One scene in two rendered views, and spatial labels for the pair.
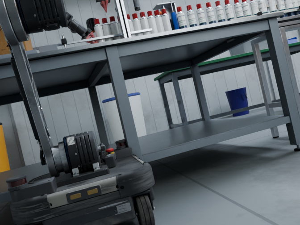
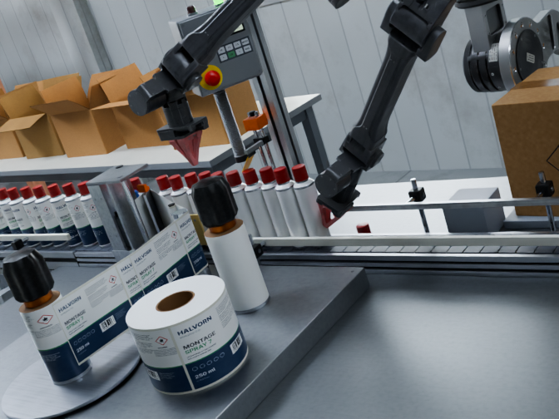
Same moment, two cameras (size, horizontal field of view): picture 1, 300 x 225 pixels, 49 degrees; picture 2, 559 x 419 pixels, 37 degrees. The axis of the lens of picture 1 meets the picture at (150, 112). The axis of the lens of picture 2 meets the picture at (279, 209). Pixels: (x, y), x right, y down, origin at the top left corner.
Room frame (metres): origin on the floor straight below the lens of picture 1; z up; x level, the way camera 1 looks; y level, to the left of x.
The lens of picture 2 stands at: (3.19, 1.73, 1.65)
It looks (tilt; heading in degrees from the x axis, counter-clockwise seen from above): 19 degrees down; 237
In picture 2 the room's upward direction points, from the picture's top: 18 degrees counter-clockwise
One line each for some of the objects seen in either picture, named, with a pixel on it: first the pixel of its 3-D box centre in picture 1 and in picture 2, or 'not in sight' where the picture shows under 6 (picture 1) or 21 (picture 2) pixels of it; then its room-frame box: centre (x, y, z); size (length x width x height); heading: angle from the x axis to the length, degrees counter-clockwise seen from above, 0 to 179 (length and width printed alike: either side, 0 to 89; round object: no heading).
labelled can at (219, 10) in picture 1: (220, 15); (80, 214); (2.36, -0.65, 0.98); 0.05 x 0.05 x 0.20
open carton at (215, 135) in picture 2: not in sight; (204, 96); (1.30, -1.52, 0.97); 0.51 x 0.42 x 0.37; 16
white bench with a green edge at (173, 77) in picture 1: (242, 90); not in sight; (3.97, -1.14, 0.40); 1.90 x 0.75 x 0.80; 101
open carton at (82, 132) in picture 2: not in sight; (94, 113); (1.49, -2.32, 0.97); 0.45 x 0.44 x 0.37; 14
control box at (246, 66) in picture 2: not in sight; (216, 47); (2.10, -0.01, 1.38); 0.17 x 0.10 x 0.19; 161
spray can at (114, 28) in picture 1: (115, 32); (277, 205); (2.15, 0.10, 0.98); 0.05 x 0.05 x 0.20
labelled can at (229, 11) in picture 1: (229, 14); (65, 214); (2.38, -0.72, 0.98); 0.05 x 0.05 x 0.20
